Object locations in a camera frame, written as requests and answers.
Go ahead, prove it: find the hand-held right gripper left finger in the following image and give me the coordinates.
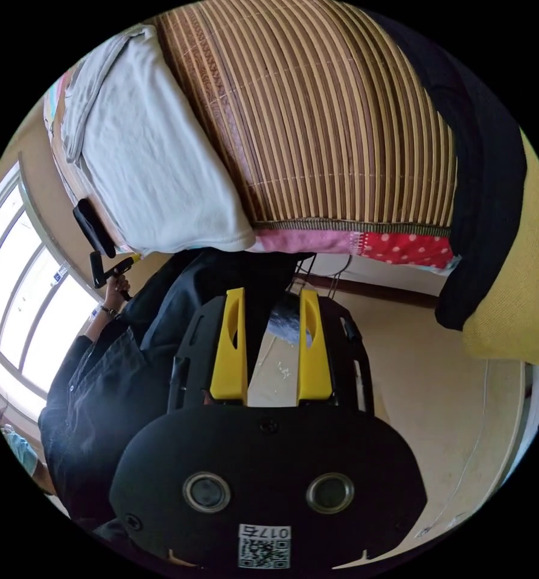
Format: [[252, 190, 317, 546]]
[[209, 287, 249, 402]]

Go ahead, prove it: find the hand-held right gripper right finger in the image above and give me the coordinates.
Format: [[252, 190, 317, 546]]
[[297, 289, 334, 403]]

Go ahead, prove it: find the person's left forearm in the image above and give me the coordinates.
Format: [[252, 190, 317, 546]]
[[83, 303, 121, 341]]

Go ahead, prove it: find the person's left hand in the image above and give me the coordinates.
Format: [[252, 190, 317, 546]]
[[103, 273, 132, 311]]

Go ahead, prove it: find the window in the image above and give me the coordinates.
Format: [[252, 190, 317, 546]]
[[0, 162, 105, 410]]

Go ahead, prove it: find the person's body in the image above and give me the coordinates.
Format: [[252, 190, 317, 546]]
[[38, 247, 321, 546]]

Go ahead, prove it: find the bed with woven striped mat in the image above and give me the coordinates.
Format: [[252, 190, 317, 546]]
[[42, 8, 461, 273]]

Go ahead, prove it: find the pile of clothes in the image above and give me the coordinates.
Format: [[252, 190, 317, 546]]
[[377, 8, 539, 382]]

